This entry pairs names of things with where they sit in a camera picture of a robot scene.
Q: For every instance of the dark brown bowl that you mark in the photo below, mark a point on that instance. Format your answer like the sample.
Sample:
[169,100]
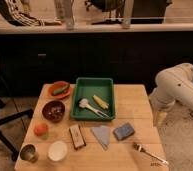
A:
[53,111]

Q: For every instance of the white dish brush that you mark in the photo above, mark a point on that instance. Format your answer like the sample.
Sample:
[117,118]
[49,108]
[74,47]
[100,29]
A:
[84,103]

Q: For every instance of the grey-blue towel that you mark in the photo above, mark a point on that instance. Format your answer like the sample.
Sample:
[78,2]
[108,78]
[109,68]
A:
[102,134]

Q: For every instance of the green plastic tray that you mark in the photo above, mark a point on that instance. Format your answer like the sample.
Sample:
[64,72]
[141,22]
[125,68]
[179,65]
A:
[99,92]

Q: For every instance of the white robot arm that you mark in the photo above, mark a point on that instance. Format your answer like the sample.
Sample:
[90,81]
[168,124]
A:
[172,84]

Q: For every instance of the white round bowl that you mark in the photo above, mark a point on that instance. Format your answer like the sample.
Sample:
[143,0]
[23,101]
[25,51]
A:
[57,151]

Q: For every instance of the blue sponge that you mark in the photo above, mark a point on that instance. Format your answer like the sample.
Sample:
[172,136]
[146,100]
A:
[123,131]

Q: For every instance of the dark long counter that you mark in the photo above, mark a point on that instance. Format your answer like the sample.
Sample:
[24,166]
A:
[33,56]

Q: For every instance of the metal fork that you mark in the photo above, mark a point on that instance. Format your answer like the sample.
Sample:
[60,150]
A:
[141,149]

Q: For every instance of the green cucumber toy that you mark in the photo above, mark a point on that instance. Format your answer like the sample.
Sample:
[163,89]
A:
[60,90]

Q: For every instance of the yellow corn toy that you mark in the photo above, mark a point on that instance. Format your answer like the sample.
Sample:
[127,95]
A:
[100,102]

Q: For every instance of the orange plate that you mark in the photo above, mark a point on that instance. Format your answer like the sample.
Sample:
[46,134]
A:
[57,85]

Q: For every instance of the small metal cup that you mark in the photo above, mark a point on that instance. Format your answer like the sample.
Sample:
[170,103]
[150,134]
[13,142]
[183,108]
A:
[29,153]

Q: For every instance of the orange peach toy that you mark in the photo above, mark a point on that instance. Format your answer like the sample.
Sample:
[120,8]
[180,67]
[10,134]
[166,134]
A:
[41,130]

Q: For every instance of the brown rectangular box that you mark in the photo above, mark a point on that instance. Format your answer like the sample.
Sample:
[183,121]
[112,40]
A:
[77,137]

